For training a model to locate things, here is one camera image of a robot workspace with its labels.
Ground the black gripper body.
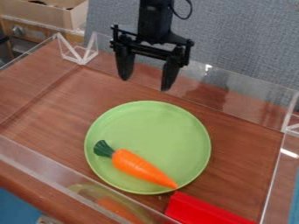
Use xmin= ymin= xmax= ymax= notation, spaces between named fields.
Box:
xmin=109 ymin=24 xmax=193 ymax=67

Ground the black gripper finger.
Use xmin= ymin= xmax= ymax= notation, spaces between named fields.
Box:
xmin=160 ymin=58 xmax=181 ymax=91
xmin=116 ymin=46 xmax=136 ymax=81

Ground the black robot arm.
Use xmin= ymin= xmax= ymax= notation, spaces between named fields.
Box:
xmin=109 ymin=0 xmax=193 ymax=91

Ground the green plate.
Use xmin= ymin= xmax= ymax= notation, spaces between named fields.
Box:
xmin=84 ymin=101 xmax=210 ymax=194

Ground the orange toy carrot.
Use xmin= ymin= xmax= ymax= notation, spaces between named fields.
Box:
xmin=93 ymin=140 xmax=177 ymax=189

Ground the cardboard box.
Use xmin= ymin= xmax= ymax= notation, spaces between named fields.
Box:
xmin=0 ymin=0 xmax=88 ymax=30

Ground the wooden shelf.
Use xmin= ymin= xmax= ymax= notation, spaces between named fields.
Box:
xmin=0 ymin=15 xmax=84 ymax=43

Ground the red plastic block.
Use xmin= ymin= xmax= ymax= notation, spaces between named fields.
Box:
xmin=164 ymin=192 xmax=256 ymax=224

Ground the black cable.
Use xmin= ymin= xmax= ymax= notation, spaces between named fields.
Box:
xmin=169 ymin=0 xmax=193 ymax=21

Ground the clear acrylic corner bracket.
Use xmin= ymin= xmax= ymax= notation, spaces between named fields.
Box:
xmin=56 ymin=33 xmax=98 ymax=66

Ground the clear acrylic enclosure wall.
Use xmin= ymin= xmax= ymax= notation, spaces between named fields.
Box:
xmin=0 ymin=36 xmax=299 ymax=224

